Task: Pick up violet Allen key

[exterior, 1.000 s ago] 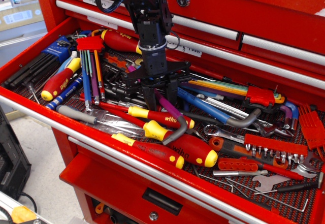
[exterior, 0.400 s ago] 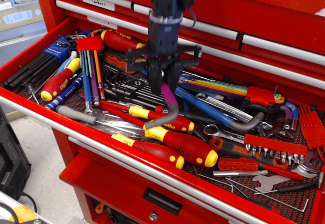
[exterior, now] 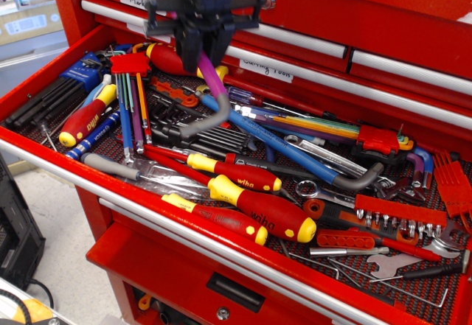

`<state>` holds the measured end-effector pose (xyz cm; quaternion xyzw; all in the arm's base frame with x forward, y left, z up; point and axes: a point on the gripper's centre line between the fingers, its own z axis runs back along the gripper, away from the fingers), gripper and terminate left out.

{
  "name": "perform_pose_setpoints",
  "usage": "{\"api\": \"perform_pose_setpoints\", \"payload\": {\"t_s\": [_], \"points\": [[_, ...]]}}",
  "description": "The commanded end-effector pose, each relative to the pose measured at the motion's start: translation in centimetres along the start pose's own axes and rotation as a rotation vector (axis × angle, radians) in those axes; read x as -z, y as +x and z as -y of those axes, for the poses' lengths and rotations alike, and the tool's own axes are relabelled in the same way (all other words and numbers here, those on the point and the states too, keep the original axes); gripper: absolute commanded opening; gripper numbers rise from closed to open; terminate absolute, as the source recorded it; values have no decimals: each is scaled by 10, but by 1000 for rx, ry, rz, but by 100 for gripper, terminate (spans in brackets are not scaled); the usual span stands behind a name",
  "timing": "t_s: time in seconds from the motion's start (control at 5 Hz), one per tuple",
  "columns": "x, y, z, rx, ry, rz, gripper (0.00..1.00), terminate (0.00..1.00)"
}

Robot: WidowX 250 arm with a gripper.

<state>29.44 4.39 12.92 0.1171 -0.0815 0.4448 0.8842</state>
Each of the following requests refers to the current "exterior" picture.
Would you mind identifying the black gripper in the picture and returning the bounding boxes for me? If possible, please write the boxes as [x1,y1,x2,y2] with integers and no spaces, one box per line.
[145,0,264,72]

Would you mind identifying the violet Allen key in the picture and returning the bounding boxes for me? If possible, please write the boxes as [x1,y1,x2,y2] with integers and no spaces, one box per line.
[153,0,232,140]

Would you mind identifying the red holder coloured Allen keys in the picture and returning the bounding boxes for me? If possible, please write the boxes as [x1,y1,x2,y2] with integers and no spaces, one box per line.
[111,51,152,164]

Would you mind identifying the black Torx key set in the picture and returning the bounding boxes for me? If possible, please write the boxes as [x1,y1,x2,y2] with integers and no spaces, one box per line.
[150,97,250,158]

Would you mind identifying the blue holder black Allen keys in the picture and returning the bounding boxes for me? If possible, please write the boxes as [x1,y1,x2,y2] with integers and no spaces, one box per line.
[2,52,106,129]

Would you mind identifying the red holder rainbow Allen keys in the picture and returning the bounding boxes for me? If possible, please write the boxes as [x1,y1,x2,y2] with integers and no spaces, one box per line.
[235,105,416,156]

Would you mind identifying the large blue Allen key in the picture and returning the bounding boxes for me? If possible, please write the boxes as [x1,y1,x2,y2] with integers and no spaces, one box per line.
[195,88,385,192]

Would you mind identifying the thin silver Allen key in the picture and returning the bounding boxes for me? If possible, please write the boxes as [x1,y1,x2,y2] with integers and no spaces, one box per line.
[327,257,449,308]

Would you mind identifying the long red yellow screwdriver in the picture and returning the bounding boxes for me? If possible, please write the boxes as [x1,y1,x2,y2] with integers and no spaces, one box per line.
[146,42,338,119]

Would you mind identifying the white Cutting Tools label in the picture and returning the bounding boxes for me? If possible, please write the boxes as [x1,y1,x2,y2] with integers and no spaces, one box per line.
[239,59,294,83]

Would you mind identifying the white Markers label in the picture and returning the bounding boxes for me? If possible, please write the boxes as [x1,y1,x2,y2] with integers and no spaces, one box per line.
[119,0,168,18]

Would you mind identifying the short red yellow Wiha screwdriver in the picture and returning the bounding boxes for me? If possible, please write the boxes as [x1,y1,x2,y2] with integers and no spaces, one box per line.
[59,84,117,147]

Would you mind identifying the blue Bosch precision screwdriver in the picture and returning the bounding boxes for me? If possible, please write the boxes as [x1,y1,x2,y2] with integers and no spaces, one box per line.
[65,111,120,161]

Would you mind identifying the silver combination wrench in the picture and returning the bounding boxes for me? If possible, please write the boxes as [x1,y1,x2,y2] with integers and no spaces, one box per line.
[295,181,355,209]

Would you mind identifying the large red yellow Wiha screwdriver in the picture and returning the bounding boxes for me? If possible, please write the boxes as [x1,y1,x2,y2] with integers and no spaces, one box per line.
[144,150,317,243]

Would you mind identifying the red tool chest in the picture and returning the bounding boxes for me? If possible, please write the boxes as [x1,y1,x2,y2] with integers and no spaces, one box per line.
[47,0,472,325]

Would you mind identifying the slim red yellow screwdriver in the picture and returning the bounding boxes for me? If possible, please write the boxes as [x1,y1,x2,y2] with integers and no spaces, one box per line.
[162,193,268,245]

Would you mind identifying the silver adjustable wrench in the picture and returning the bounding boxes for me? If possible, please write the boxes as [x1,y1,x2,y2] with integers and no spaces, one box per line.
[284,135,426,204]

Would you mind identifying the small red bit holder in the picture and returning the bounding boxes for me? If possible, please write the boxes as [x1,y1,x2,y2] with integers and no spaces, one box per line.
[316,229,375,250]

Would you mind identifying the open red drawer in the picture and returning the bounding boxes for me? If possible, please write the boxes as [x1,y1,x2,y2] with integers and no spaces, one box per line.
[1,22,471,324]

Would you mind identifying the black device on floor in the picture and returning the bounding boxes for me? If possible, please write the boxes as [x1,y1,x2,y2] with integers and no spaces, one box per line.
[1,160,46,290]

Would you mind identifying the red bit holder strip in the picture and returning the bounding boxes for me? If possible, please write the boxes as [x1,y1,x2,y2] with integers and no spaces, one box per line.
[354,195,448,240]

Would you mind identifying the slim red shaft screwdriver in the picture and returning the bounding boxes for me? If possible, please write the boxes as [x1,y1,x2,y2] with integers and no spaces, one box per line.
[374,237,442,262]

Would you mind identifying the flat silver open wrench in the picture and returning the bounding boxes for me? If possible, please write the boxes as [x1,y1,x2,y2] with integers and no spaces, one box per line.
[367,254,422,279]

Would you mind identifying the red comb shaped holder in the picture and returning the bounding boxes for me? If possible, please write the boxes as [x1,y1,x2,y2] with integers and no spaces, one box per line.
[433,151,471,234]

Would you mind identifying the black precision screwdriver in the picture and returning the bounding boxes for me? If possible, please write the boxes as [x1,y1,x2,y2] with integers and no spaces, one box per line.
[370,263,463,283]

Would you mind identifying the blue clear handled screwdriver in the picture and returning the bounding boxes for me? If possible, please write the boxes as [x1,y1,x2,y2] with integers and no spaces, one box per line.
[223,85,307,116]

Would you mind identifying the grey handled screwdriver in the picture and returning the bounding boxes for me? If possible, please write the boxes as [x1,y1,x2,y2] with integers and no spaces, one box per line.
[80,153,197,196]

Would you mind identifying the orange black ratchet handle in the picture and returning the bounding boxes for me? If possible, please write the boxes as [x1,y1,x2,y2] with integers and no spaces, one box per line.
[303,199,419,245]

